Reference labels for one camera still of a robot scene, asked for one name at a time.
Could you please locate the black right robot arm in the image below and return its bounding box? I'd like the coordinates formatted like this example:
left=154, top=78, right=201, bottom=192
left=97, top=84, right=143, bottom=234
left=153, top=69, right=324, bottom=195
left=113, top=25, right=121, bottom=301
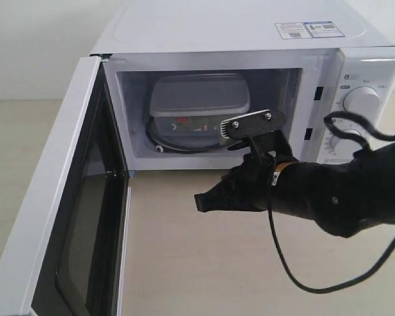
left=194, top=130, right=395, bottom=238

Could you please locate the blue white label sticker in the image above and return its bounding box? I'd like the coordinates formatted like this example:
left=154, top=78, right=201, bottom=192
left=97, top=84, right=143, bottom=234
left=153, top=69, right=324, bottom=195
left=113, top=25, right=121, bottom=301
left=275, top=21, right=345, bottom=40

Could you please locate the white lower microwave knob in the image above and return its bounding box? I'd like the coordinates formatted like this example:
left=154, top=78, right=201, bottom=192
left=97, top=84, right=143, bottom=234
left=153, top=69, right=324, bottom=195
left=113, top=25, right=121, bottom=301
left=329, top=135, right=361, bottom=155

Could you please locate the white microwave oven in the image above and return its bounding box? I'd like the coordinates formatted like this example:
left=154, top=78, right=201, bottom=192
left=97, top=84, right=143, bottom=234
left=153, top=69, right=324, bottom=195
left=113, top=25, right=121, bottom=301
left=92, top=1, right=395, bottom=171

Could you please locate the white microwave door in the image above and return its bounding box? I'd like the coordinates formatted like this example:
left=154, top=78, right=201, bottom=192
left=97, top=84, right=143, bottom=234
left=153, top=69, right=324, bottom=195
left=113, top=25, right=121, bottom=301
left=0, top=56, right=131, bottom=315

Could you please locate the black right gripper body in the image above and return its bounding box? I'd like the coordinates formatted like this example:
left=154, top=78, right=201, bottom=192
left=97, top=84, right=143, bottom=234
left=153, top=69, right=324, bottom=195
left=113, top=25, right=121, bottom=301
left=221, top=131, right=296, bottom=212

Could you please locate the white plastic food container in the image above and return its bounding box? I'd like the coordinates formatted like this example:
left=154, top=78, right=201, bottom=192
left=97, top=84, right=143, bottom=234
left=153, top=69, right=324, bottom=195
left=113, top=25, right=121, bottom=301
left=149, top=72, right=250, bottom=136

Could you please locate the white upper microwave knob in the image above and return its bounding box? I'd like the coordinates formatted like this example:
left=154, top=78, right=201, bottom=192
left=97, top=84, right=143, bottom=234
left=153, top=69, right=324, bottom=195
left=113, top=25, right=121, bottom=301
left=343, top=86, right=381, bottom=116

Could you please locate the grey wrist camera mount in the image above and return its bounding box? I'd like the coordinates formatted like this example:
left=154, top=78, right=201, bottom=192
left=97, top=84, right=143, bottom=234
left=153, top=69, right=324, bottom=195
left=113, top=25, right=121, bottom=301
left=219, top=109, right=286, bottom=144

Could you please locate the white microwave knob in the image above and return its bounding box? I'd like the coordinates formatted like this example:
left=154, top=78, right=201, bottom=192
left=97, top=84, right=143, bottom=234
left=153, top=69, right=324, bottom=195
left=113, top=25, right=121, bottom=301
left=343, top=86, right=381, bottom=116
left=329, top=135, right=361, bottom=155

